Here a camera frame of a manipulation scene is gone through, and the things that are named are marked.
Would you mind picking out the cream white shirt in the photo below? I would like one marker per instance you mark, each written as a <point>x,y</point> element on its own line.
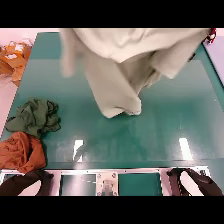
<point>113,66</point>

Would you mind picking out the rust orange garment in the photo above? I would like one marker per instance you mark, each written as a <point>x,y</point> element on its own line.
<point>20,151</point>

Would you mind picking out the dark green garment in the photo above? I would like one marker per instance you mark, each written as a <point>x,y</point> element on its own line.
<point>35,117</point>

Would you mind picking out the yellow orange garment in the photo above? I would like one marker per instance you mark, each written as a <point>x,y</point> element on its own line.
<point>13,60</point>

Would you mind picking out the silver frame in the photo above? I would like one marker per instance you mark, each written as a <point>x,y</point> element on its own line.
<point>106,185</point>

